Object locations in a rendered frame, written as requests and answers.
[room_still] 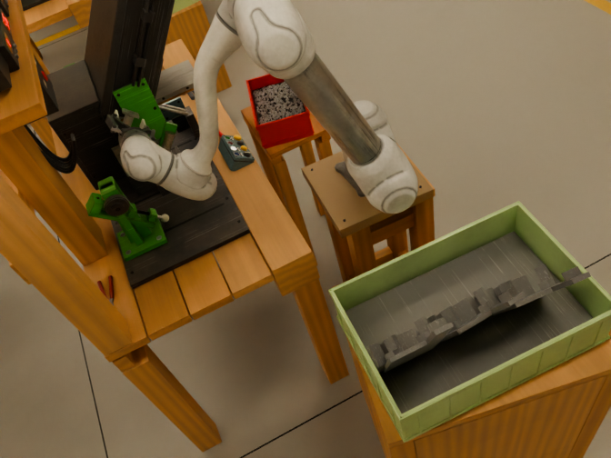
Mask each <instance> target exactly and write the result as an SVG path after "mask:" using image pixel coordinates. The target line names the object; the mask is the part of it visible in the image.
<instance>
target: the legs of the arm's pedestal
mask: <svg viewBox="0 0 611 458"><path fill-rule="evenodd" d="M325 214H326V211H325ZM326 220H327V223H328V227H329V231H330V234H331V238H332V241H333V245H334V248H335V252H336V258H337V261H338V265H339V269H340V273H341V275H342V279H343V283H344V282H346V281H348V280H350V279H352V278H355V277H357V276H358V275H360V274H363V273H365V272H368V271H370V270H372V269H374V268H376V267H378V266H379V265H382V264H385V263H387V262H389V261H391V260H393V259H395V258H397V257H399V256H401V255H403V254H406V253H408V242H407V233H406V229H409V235H410V245H411V251H413V250H415V249H416V248H418V247H420V246H422V245H425V244H428V243H430V242H432V241H434V240H435V225H434V201H433V197H432V198H430V199H428V200H425V201H424V202H422V203H420V204H416V205H414V206H412V207H410V208H408V209H406V210H404V212H401V213H398V214H394V215H392V216H390V217H388V218H386V219H384V220H382V221H380V222H378V223H376V224H372V225H370V226H368V227H367V228H364V229H362V230H360V231H358V232H356V233H353V234H350V235H349V236H347V237H344V238H341V236H340V235H339V233H338V231H337V230H336V229H335V227H334V225H333V224H332V222H331V220H330V219H329V217H328V215H327V214H326ZM385 239H386V240H387V247H386V248H384V249H382V250H380V251H377V252H374V246H373V244H377V243H379V242H381V241H383V240H385Z"/></svg>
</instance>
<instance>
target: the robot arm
mask: <svg viewBox="0 0 611 458"><path fill-rule="evenodd" d="M241 45H243V47H244V49H245V51H246V52H247V54H248V55H249V57H250V58H251V59H252V60H253V61H254V62H255V63H256V64H257V65H258V66H260V67H261V68H263V69H265V70H266V71H267V72H268V73H269V74H270V75H272V76H273V77H276V78H279V79H284V80H285V82H286V83H287V84H288V85H289V86H290V88H291V89H292V90H293V91H294V92H295V94H296V95H297V96H298V97H299V99H300V100H301V101H302V102H303V103H304V105H305V106H306V107H307V109H308V110H309V111H310V112H311V113H312V115H313V116H314V117H315V118H316V120H317V121H318V122H319V123H320V124H321V125H322V126H323V127H324V128H325V130H326V131H327V132H328V133H329V134H330V136H331V137H332V138H333V139H334V140H335V142H336V143H337V144H338V145H339V147H340V148H341V150H342V154H343V157H344V159H345V161H344V162H340V163H337V164H336V165H335V170H336V171H337V172H338V173H340V174H341V175H342V176H343V177H344V178H345V179H346V180H347V181H348V183H350V184H351V185H352V186H353V187H354V188H355V190H356V192H357V194H358V196H360V197H364V196H365V197H366V198H367V200H368V201H369V203H370V204H371V205H372V206H373V207H375V208H376V209H378V210H380V211H381V212H384V213H386V214H398V213H401V212H404V210H406V209H407V208H409V207H410V206H411V205H412V204H413V202H414V201H415V199H416V197H417V191H418V181H417V177H416V173H415V171H414V169H413V167H412V165H411V164H410V163H409V161H408V159H407V158H406V155H405V154H404V153H403V151H402V150H401V149H400V147H399V146H398V145H397V143H396V140H395V138H394V135H393V133H392V130H391V128H390V125H389V123H388V121H387V117H386V114H385V112H384V111H383V110H382V109H381V108H380V107H379V106H378V105H377V104H375V103H373V102H370V101H366V100H363V101H357V102H354V103H353V102H352V100H351V99H350V98H349V96H348V95H347V94H346V92H345V91H344V89H343V88H342V86H341V85H340V84H339V83H338V82H337V81H336V79H335V78H334V76H333V75H332V73H331V72H330V71H329V69H328V68H327V67H326V65H325V64H324V62H323V61H322V59H321V58H320V57H319V55H318V54H317V53H316V43H315V40H314V37H313V36H312V35H311V33H310V31H309V30H308V28H307V26H306V24H305V22H304V20H303V18H302V17H301V15H300V14H299V12H298V11H297V10H296V9H295V7H294V5H293V4H292V2H291V1H290V0H223V1H222V3H221V5H220V6H219V8H218V9H217V11H216V13H215V17H214V19H213V21H212V24H211V25H210V28H209V30H208V32H207V34H206V36H205V40H204V42H203V43H202V45H201V47H200V49H199V52H198V54H197V57H196V60H195V66H194V75H193V82H194V92H195V105H196V111H197V118H198V125H199V134H200V137H199V142H198V144H197V146H196V147H195V148H194V149H192V150H189V149H186V150H184V151H183V152H182V153H179V154H172V153H170V152H168V151H167V150H165V149H164V148H162V147H161V146H159V145H158V144H156V143H155V139H156V138H155V129H152V130H150V128H149V127H148V125H146V123H145V119H142V121H141V123H140V125H139V126H140V128H139V127H130V126H129V125H128V124H124V123H123V122H122V121H121V120H119V119H118V118H119V115H118V112H117V110H116V109H115V112H114V114H112V115H110V114H108V115H107V117H106V119H105V122H106V124H107V125H108V127H109V128H110V130H111V131H110V132H111V133H112V134H114V133H116V132H118V133H119V134H120V135H121V136H122V140H121V144H120V145H121V151H120V157H121V162H122V165H123V167H124V169H125V171H126V172H127V174H128V175H129V176H130V177H132V178H133V179H135V180H137V181H140V182H146V181H148V182H152V183H155V184H158V185H160V186H162V187H164V188H165V189H166V190H167V191H169V192H171V193H173V194H177V195H180V196H182V197H184V198H187V199H191V200H196V201H204V200H206V199H208V198H210V197H211V196H212V195H213V194H214V193H215V190H216V188H217V181H216V178H215V175H214V174H213V173H212V167H211V161H212V159H213V157H214V155H215V152H216V148H217V146H218V140H219V126H218V111H217V94H216V79H217V75H218V71H219V69H220V67H221V65H222V64H223V63H224V61H225V60H226V59H227V58H228V57H229V56H230V55H231V54H232V53H233V52H234V51H235V50H236V49H237V48H239V47H240V46H241ZM149 134H150V136H149Z"/></svg>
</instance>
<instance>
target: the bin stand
mask: <svg viewBox="0 0 611 458"><path fill-rule="evenodd" d="M241 113H242V115H243V117H244V120H245V122H246V124H247V126H248V129H249V131H250V134H251V136H252V139H253V142H254V144H255V149H256V151H257V154H258V156H259V159H260V162H261V165H262V167H263V169H264V172H265V176H266V178H267V179H268V181H269V183H270V184H271V185H272V187H273V188H274V190H275V192H276V194H277V195H278V197H279V199H280V200H281V202H282V203H283V205H284V207H285V209H286V210H287V212H288V213H289V214H290V216H291V218H292V219H293V221H294V223H295V225H296V226H297V228H298V230H299V231H300V233H301V235H302V236H303V237H304V238H305V241H306V242H307V244H308V246H309V247H310V249H311V250H312V253H313V256H314V258H315V261H316V257H315V253H314V250H313V247H312V245H311V242H310V238H309V235H308V232H307V230H306V224H305V221H304V218H303V216H302V212H301V209H300V206H299V203H298V200H297V197H296V194H295V189H294V186H293V183H292V180H291V177H290V173H289V171H288V168H287V165H286V162H285V158H284V157H283V156H282V154H284V153H286V152H289V151H291V150H293V149H295V148H297V147H298V146H299V147H300V151H301V154H302V157H303V160H304V164H305V166H308V165H310V164H313V163H315V162H316V158H315V154H314V150H313V146H312V143H311V141H312V140H314V139H315V143H316V150H317V153H318V157H319V161H320V160H322V159H325V158H327V157H328V156H331V155H333V153H332V148H331V144H330V139H331V136H330V134H329V133H328V132H327V131H326V130H325V128H324V127H323V126H322V125H321V124H320V123H319V122H318V121H317V120H316V118H315V117H314V116H313V115H312V113H311V112H310V111H309V113H310V120H311V123H312V126H313V128H314V135H311V136H308V137H305V138H302V139H298V140H295V141H292V142H289V143H285V144H280V145H276V146H273V147H269V148H266V149H264V147H262V144H261V139H260V135H259V133H258V130H257V131H256V128H255V120H254V116H253V112H252V107H251V106H248V107H247V108H245V109H243V110H241ZM311 190H312V189H311ZM312 193H313V197H314V200H315V203H316V210H317V211H318V212H319V214H320V215H321V216H322V215H324V214H325V210H324V208H323V207H322V205H321V204H320V203H319V201H318V199H317V198H316V195H315V194H314V192H313V190H312ZM316 265H317V261H316Z"/></svg>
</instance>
